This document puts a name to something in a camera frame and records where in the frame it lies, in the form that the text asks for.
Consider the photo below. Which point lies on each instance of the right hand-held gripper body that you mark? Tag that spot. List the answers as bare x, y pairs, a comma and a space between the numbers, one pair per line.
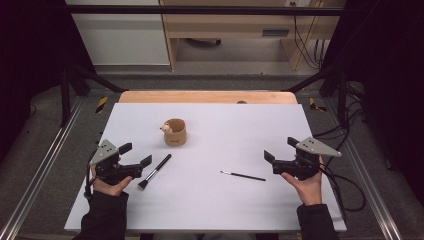
300, 166

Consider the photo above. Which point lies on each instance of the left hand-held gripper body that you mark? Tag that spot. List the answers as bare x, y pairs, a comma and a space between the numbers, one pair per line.
113, 170

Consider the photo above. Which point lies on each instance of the thin black makeup brush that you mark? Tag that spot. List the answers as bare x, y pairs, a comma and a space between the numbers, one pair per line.
243, 175

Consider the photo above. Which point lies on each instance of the tan cup with hedgehog figure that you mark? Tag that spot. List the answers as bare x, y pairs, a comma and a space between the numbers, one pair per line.
175, 136

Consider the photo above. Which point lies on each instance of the person's left hand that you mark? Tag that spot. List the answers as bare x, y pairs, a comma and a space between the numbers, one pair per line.
110, 188

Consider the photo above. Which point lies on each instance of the person's right hand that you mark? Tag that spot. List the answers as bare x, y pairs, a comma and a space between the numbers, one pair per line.
310, 190

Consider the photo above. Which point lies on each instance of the yellow clamp right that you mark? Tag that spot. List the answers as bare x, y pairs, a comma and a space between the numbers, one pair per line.
313, 105

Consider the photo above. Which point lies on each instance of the yellow clamp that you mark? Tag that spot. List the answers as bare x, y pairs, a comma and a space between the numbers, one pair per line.
313, 105
101, 104

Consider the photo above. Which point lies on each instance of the yellow clamp left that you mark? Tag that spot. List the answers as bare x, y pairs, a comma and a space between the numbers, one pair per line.
101, 104

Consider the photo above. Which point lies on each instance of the dark table grommet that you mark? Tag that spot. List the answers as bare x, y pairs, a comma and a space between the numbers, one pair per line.
241, 102

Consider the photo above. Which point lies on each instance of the white table sheet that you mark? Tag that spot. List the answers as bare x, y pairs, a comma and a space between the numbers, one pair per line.
216, 203

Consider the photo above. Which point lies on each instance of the light wooden table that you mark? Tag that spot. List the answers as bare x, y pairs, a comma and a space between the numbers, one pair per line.
200, 96

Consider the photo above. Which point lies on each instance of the white cabinet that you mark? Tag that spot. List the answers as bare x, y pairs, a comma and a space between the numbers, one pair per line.
123, 40

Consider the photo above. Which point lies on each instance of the black curtain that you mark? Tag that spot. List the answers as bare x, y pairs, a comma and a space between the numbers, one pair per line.
393, 83
30, 60

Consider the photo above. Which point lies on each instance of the wooden desk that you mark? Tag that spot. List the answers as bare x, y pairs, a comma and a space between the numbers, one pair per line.
216, 28

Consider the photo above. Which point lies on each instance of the black frame strut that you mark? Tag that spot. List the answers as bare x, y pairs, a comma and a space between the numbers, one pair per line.
65, 100
342, 100

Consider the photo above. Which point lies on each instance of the aluminium floor rail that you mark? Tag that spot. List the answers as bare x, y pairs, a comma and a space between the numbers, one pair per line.
366, 180
40, 166

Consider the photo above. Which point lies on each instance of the black horizontal frame bar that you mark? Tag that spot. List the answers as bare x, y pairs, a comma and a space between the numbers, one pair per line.
200, 10

